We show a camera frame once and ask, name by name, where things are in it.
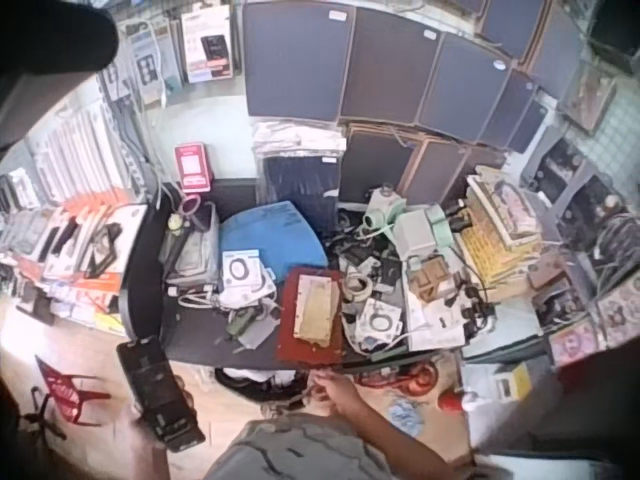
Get person's right hand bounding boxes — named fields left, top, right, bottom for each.
left=307, top=372, right=370, bottom=417

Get person's left hand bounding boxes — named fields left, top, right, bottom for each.
left=128, top=375, right=199, bottom=480

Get black phone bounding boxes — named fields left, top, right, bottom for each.
left=116, top=336, right=207, bottom=454

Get red work mat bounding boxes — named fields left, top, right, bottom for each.
left=274, top=266, right=347, bottom=370

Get black desk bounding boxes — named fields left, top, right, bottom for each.
left=117, top=175, right=464, bottom=374

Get person's legs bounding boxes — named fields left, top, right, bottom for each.
left=203, top=412, right=397, bottom=480

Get tan phone panel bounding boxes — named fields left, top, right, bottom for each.
left=292, top=275, right=336, bottom=347

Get blue cloth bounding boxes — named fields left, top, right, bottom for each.
left=388, top=396, right=427, bottom=437

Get white tape roll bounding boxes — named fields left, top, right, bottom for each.
left=341, top=272, right=375, bottom=304

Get red plastic chair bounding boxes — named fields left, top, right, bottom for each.
left=33, top=353, right=112, bottom=427

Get white papers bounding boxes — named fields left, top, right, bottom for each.
left=403, top=293, right=467, bottom=352

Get red and white bottle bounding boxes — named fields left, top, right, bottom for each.
left=436, top=388, right=482, bottom=415

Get small brown cardboard box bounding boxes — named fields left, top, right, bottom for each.
left=408, top=258, right=450, bottom=305

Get grey tray with tools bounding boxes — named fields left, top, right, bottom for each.
left=158, top=198, right=222, bottom=290

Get blue cloth bag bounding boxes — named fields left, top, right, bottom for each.
left=218, top=199, right=330, bottom=272

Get black power adapters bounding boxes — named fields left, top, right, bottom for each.
left=448, top=283, right=497, bottom=332

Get yellow and white box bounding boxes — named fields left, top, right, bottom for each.
left=491, top=363, right=532, bottom=402

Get dark blue case in plastic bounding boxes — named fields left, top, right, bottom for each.
left=253, top=121, right=347, bottom=237

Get rack of phone accessories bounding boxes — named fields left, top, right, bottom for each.
left=0, top=97, right=152, bottom=334

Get pink sign stand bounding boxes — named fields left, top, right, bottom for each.
left=174, top=141, right=215, bottom=195

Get stack of yellow boxes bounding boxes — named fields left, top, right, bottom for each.
left=455, top=163, right=542, bottom=302

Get row of brown-edged dark cases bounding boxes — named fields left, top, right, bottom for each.
left=338, top=123, right=507, bottom=207

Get shelf of boxed goods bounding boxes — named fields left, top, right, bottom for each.
left=519, top=133, right=640, bottom=354

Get hanging accessory packets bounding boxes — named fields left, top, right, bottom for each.
left=118, top=18, right=182, bottom=107

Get white box with black print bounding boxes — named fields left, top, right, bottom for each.
left=180, top=6, right=235, bottom=85

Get white packet with round cable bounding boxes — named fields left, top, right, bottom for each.
left=358, top=298, right=405, bottom=347

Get red cable coil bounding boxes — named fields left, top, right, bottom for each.
left=353, top=360, right=437, bottom=397

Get white charger cables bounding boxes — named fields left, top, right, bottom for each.
left=176, top=283, right=222, bottom=310

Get white packet with black cable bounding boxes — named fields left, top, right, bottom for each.
left=221, top=248, right=262, bottom=292

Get green and white camera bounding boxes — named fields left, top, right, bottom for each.
left=361, top=183, right=410, bottom=232

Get wall of dark blue cases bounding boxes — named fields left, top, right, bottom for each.
left=241, top=0, right=587, bottom=154

